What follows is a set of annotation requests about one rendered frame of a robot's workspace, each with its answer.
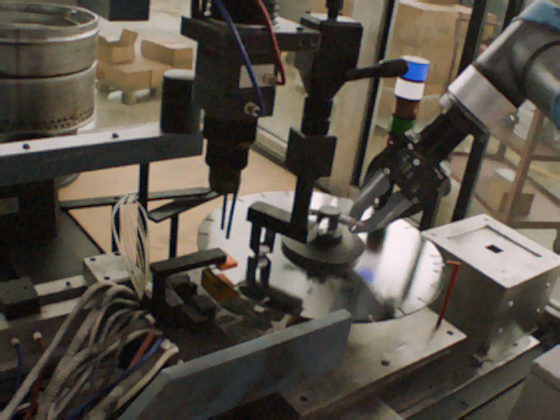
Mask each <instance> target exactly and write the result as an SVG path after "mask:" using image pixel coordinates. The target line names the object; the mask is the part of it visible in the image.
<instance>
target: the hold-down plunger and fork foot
mask: <svg viewBox="0 0 560 420"><path fill-rule="evenodd" d="M314 187H315V181H305V180H301V179H298V178H297V177H296V182H295V188H294V193H293V196H294V200H293V205H292V211H291V212H288V211H285V210H283V209H280V208H279V207H276V206H273V205H271V204H268V203H264V202H261V201H257V202H255V203H252V204H250V205H249V206H248V209H247V217H246V221H248V222H250V223H251V229H250V236H249V249H250V250H251V251H252V252H253V253H254V255H255V256H259V252H260V246H261V239H262V232H263V228H264V229H265V231H264V240H266V241H267V243H268V246H269V251H268V252H269V253H270V254H272V253H274V248H275V241H276V235H277V233H279V234H280V235H283V236H285V237H288V238H290V239H293V240H294V241H297V242H299V243H302V244H304V245H308V243H309V242H310V241H312V240H313V239H314V238H315V237H316V234H317V230H318V224H319V223H318V222H315V221H312V220H310V219H308V218H309V214H310V208H311V203H312V197H313V192H314Z"/></svg>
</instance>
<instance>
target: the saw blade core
mask: <svg viewBox="0 0 560 420"><path fill-rule="evenodd" d="M293 193H294V191H286V193H285V192H284V191H273V192H263V193H260V194H261V195H260V194H259V193H256V194H251V195H247V196H243V197H239V198H237V199H236V203H235V213H234V218H233V223H232V228H231V233H230V239H229V240H227V239H225V234H226V229H227V223H228V218H229V213H230V208H231V203H232V201H229V202H227V208H226V218H225V226H224V231H221V211H222V204H221V205H220V206H218V207H216V208H215V209H214V210H212V211H211V212H210V213H209V214H208V216H207V217H206V218H204V219H203V221H202V222H201V224H200V226H199V228H198V232H197V238H196V243H197V248H198V252H199V251H203V250H207V249H211V248H215V247H221V248H222V250H225V251H226V252H228V253H229V254H230V255H231V256H232V257H233V258H234V259H235V260H236V261H237V262H238V264H237V267H236V268H233V269H230V270H226V271H223V272H220V271H219V270H218V269H217V268H216V267H215V266H214V265H211V266H208V268H209V269H210V270H211V273H213V272H218V274H216V275H215V276H216V277H217V278H218V279H219V280H220V281H222V282H223V283H224V285H226V286H228V287H230V288H232V287H233V290H234V291H236V292H237V293H238V294H240V295H242V296H243V297H245V298H247V299H249V300H252V301H254V302H256V303H258V304H262V303H263V302H264V301H265V299H269V300H267V301H265V303H264V305H263V306H265V307H267V308H270V309H272V310H275V311H278V312H283V313H286V314H290V315H292V316H296V317H297V315H298V312H299V309H302V310H303V311H302V312H301V314H300V318H305V319H308V320H314V319H317V318H319V317H322V316H325V315H327V314H330V313H332V312H335V311H338V310H341V309H346V310H347V311H348V312H349V313H351V314H352V315H353V317H354V318H353V321H352V324H368V323H373V322H374V321H375V323H379V322H386V321H391V320H396V319H399V318H403V317H405V315H406V316H408V315H411V314H413V313H415V312H417V311H419V310H421V309H423V308H424V307H426V306H427V305H429V304H431V303H432V302H433V301H434V299H435V298H436V297H437V296H438V294H440V292H441V290H442V288H443V286H444V279H445V266H442V265H437V264H433V263H444V262H443V261H442V259H441V257H440V255H439V252H438V251H437V250H436V248H435V247H434V246H433V245H432V244H431V242H430V241H428V240H427V239H426V238H425V237H424V236H423V234H422V233H420V232H419V231H418V230H415V229H414V228H411V227H412V226H410V225H409V224H407V223H405V221H403V220H401V219H400V220H397V221H395V222H394V223H393V224H391V225H389V226H386V227H384V228H382V229H379V230H376V231H371V232H367V233H362V234H359V235H360V236H361V238H362V240H363V241H364V243H365V252H364V256H363V258H362V259H361V260H360V262H359V263H357V264H355V265H353V266H350V267H347V268H338V269H331V268H321V267H317V266H313V265H309V264H307V263H305V262H300V261H298V260H296V259H294V258H293V257H292V256H291V255H290V254H288V253H287V252H286V251H285V249H284V248H283V247H282V245H281V235H280V234H279V233H277V235H276V241H275V248H274V253H272V254H270V253H269V252H268V254H266V255H264V256H255V255H254V253H253V252H252V251H251V250H250V249H249V236H250V229H251V223H250V222H248V221H246V217H247V209H248V206H249V205H250V204H252V203H255V202H257V201H261V202H264V203H268V204H271V205H273V206H276V207H279V208H280V209H283V210H285V211H288V212H291V211H292V205H293V200H294V196H293ZM286 194H287V195H288V196H287V195H286ZM262 196H263V197H264V198H263V197H262ZM335 198H336V199H338V197H336V196H332V195H327V194H321V193H313V197H312V203H311V207H312V208H316V209H318V208H319V207H320V206H322V205H326V204H327V205H330V203H331V202H332V200H333V199H335ZM241 202H242V203H241ZM353 202H354V201H352V200H349V199H345V198H341V197H340V199H339V203H338V204H337V208H338V209H339V211H340V212H341V215H343V216H347V217H349V211H350V209H351V206H352V204H353ZM212 221H214V222H212ZM430 256H432V257H430ZM432 262H433V263H432ZM436 272H437V273H436ZM238 284H241V285H239V286H237V285H238ZM431 286H433V287H431ZM418 299H420V300H418ZM397 309H398V310H400V311H398V310H397ZM404 314H405V315H404ZM368 315H371V316H372V318H373V319H374V321H373V319H372V318H371V317H370V316H368Z"/></svg>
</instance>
